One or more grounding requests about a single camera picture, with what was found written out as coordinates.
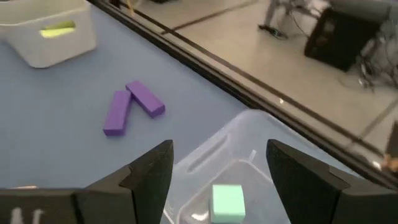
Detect lime green foam block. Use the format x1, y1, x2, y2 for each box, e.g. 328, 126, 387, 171
39, 20, 76, 39

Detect teal foam cube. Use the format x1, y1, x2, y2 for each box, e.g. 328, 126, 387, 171
210, 184, 247, 224

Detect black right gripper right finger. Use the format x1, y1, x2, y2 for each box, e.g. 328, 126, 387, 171
266, 138, 398, 224

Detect grey metal stand legs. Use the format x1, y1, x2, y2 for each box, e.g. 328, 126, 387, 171
257, 0, 331, 40

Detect black table edge rail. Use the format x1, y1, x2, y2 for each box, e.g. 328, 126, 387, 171
88, 0, 398, 191

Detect white plastic bin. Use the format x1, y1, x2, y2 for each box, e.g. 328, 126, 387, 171
0, 0, 98, 69

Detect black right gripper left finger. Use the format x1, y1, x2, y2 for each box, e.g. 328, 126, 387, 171
73, 139, 174, 224

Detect black equipment box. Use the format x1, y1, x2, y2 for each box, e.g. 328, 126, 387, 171
303, 7, 384, 73

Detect purple foam block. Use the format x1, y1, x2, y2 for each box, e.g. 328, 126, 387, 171
125, 80, 166, 119
103, 90, 133, 137

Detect clear plastic bin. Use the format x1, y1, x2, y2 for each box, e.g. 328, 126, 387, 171
160, 108, 358, 224

